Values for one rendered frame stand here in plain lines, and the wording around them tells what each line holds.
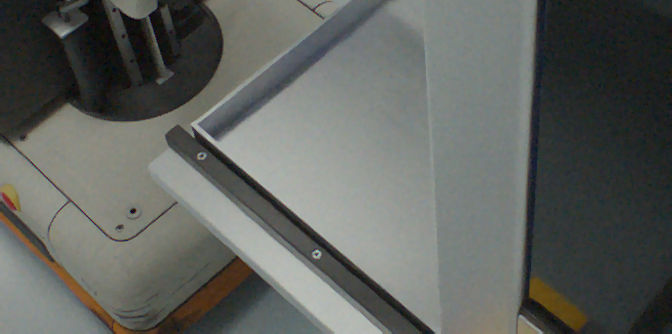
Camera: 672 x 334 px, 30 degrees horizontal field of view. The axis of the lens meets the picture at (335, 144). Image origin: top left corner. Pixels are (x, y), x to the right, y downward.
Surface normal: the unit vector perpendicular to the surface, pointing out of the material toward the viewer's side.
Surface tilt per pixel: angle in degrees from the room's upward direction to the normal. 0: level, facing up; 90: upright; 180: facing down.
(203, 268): 90
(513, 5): 90
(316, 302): 0
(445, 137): 90
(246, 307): 0
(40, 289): 0
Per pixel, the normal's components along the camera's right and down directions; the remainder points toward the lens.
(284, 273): -0.09, -0.58
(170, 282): 0.70, 0.55
